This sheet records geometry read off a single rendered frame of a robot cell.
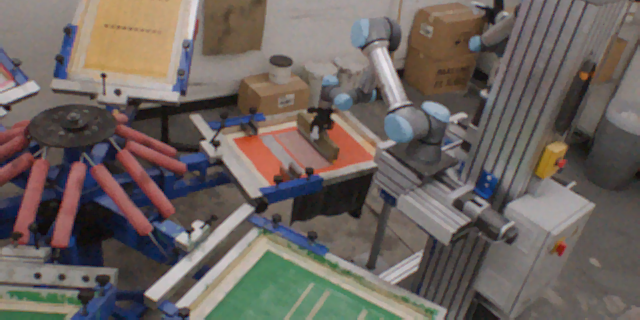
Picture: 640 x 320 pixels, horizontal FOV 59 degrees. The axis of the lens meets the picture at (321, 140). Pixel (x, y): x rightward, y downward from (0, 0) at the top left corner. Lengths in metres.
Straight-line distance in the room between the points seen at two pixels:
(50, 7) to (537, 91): 3.15
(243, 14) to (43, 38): 1.45
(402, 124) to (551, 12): 0.64
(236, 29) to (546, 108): 3.01
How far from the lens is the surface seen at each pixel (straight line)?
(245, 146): 2.76
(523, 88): 2.19
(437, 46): 5.60
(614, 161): 5.15
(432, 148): 2.29
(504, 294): 2.50
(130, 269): 3.47
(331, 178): 2.57
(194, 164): 2.48
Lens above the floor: 2.48
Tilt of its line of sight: 32 degrees down
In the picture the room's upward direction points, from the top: 10 degrees clockwise
